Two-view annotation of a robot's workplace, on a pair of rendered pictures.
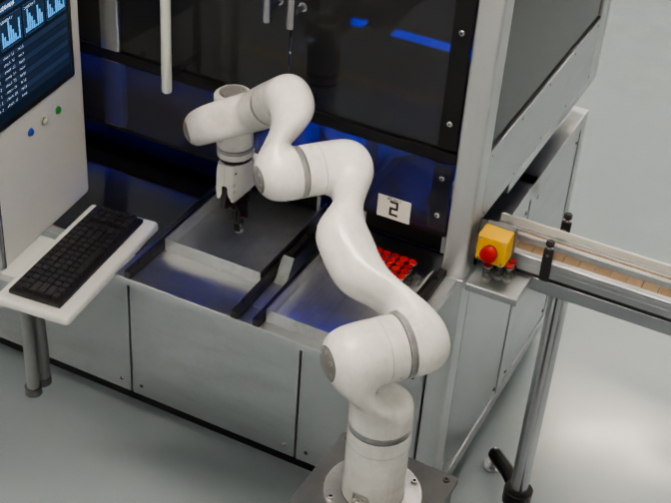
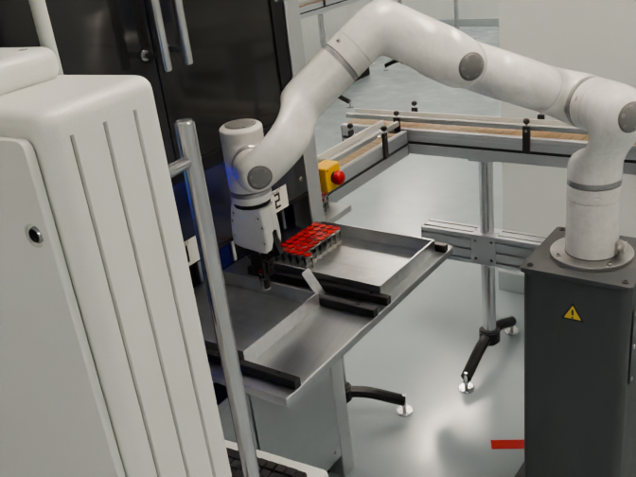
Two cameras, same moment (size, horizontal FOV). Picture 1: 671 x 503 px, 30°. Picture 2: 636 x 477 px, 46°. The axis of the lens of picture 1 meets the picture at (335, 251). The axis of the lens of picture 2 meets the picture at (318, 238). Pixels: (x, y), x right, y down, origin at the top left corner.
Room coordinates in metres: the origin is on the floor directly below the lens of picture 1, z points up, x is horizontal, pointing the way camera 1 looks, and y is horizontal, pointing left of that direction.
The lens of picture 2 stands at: (1.96, 1.59, 1.70)
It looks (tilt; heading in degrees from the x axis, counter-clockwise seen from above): 24 degrees down; 284
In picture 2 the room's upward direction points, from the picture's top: 7 degrees counter-clockwise
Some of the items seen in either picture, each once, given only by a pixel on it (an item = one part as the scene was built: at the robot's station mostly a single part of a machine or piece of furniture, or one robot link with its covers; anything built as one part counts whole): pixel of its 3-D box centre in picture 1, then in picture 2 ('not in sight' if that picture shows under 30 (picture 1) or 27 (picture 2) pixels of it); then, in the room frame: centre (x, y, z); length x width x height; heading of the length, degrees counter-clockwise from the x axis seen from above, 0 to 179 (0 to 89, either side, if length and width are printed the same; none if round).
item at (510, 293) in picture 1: (500, 279); (320, 212); (2.42, -0.40, 0.87); 0.14 x 0.13 x 0.02; 156
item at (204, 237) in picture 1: (248, 227); (223, 310); (2.53, 0.22, 0.90); 0.34 x 0.26 x 0.04; 156
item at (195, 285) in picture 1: (295, 271); (295, 293); (2.39, 0.09, 0.87); 0.70 x 0.48 x 0.02; 66
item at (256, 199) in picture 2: (236, 149); (250, 193); (2.41, 0.24, 1.18); 0.09 x 0.08 x 0.03; 152
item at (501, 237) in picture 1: (495, 244); (324, 175); (2.39, -0.37, 1.00); 0.08 x 0.07 x 0.07; 156
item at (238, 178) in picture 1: (236, 172); (255, 220); (2.41, 0.24, 1.12); 0.10 x 0.08 x 0.11; 152
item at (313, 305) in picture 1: (351, 294); (348, 256); (2.28, -0.05, 0.90); 0.34 x 0.26 x 0.04; 155
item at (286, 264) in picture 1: (274, 281); (331, 287); (2.29, 0.14, 0.91); 0.14 x 0.03 x 0.06; 156
